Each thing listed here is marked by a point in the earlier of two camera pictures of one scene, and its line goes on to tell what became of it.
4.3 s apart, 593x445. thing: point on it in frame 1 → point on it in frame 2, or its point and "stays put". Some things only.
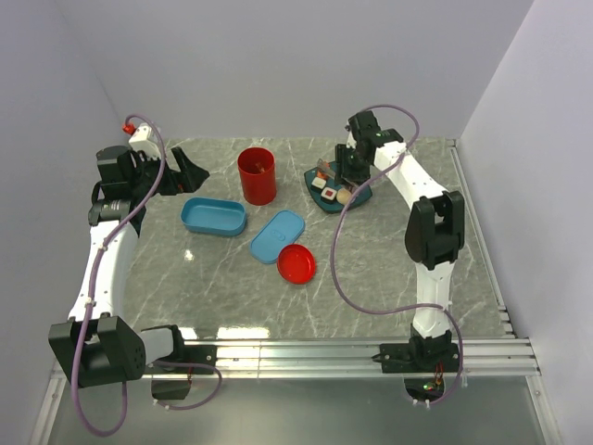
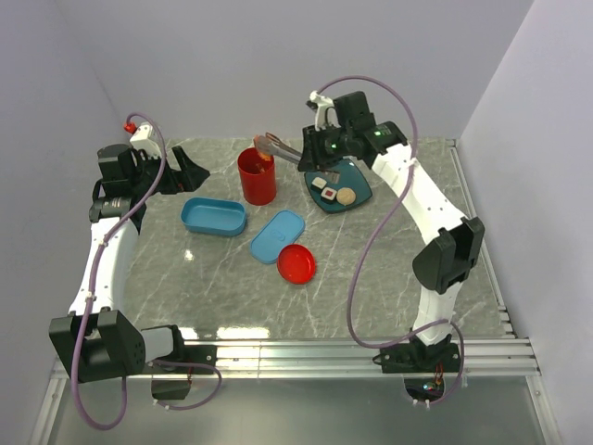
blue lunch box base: (217, 216) stays put
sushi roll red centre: (328, 195) stays put
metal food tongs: (327, 170) → (269, 144)
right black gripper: (358, 178) → (313, 158)
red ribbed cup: (257, 167) stays put
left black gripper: (187, 180) stays put
